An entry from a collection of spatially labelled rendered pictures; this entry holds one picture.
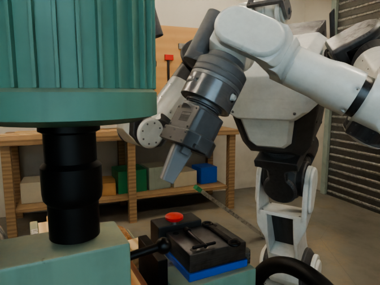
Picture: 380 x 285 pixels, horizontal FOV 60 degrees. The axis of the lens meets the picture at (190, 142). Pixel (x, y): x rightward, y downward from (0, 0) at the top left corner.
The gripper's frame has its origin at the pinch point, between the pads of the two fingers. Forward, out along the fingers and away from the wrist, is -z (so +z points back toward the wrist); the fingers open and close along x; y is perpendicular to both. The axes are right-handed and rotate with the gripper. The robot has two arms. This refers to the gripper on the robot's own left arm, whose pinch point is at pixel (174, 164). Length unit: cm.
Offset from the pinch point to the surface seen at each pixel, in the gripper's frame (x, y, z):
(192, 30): 296, -94, 147
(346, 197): 194, -311, 58
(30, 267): -16.1, 16.5, -14.5
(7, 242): -10.6, 18.5, -15.1
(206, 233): -4.3, -8.6, -7.6
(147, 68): -17.8, 16.0, 6.5
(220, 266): -9.5, -9.4, -10.4
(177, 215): -0.8, -4.2, -7.2
